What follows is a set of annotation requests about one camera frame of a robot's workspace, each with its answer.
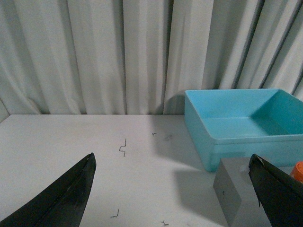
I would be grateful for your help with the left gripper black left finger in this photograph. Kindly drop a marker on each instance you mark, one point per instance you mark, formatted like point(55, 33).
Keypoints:
point(61, 204)

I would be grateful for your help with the white pleated curtain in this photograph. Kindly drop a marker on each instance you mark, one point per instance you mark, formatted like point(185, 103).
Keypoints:
point(140, 56)

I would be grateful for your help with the orange cylinder with white print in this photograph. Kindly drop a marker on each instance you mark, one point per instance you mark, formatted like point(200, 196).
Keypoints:
point(297, 171)

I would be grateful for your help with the light blue plastic box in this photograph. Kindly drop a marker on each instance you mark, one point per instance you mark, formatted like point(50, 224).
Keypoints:
point(242, 122)

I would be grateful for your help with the gray block with round hole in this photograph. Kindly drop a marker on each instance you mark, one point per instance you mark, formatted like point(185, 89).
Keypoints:
point(236, 194)

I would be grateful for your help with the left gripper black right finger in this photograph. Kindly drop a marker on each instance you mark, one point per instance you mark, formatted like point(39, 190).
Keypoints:
point(280, 195)

